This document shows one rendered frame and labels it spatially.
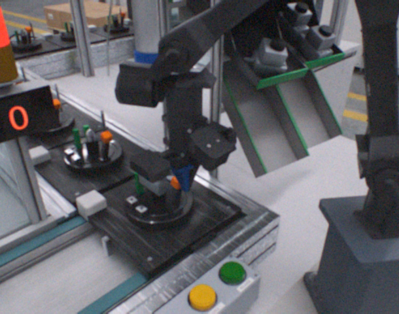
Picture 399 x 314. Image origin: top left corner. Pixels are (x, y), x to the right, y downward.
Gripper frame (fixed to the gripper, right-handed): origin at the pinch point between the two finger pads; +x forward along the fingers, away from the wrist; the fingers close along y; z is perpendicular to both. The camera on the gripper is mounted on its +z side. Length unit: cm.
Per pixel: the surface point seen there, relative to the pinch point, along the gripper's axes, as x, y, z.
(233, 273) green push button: 12.1, -1.9, 13.5
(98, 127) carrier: 12, 9, -48
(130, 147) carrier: 12.3, 9.6, -32.7
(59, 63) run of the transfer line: 18, 35, -126
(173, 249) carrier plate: 12.3, -5.5, 2.6
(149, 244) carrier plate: 12.3, -7.8, -1.4
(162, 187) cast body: 5.0, -1.2, -5.4
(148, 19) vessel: -5, 55, -84
